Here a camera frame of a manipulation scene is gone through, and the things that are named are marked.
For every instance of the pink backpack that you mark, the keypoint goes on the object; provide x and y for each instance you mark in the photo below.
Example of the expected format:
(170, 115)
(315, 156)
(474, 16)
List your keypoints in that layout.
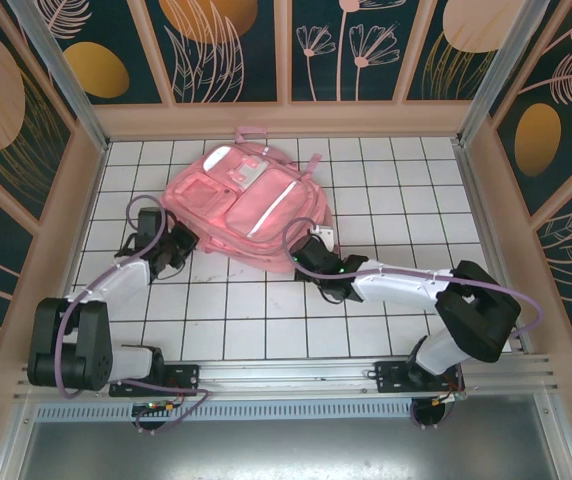
(246, 200)

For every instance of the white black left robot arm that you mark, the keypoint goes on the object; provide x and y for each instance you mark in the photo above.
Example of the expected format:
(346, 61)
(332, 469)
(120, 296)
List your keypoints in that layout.
(121, 280)

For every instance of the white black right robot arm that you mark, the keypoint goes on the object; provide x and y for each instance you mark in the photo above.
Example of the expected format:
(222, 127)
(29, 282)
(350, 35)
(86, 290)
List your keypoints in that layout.
(396, 287)

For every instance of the grey metal sheet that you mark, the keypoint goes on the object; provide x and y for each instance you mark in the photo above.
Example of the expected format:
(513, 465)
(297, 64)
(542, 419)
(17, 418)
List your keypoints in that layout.
(286, 450)

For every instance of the aluminium mounting rail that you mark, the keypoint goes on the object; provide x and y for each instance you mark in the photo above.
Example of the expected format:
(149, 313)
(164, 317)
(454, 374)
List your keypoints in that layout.
(286, 375)

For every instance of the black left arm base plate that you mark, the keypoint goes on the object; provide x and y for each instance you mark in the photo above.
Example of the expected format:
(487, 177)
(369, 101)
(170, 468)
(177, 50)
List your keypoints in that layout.
(181, 377)

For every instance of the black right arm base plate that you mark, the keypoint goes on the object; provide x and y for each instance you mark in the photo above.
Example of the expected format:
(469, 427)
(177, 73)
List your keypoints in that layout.
(391, 377)

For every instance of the aluminium side rail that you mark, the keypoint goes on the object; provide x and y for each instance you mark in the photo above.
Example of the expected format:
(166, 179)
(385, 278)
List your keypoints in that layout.
(477, 200)

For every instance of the aluminium corner post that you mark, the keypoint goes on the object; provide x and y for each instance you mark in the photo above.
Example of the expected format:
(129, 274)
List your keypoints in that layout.
(65, 75)
(505, 75)

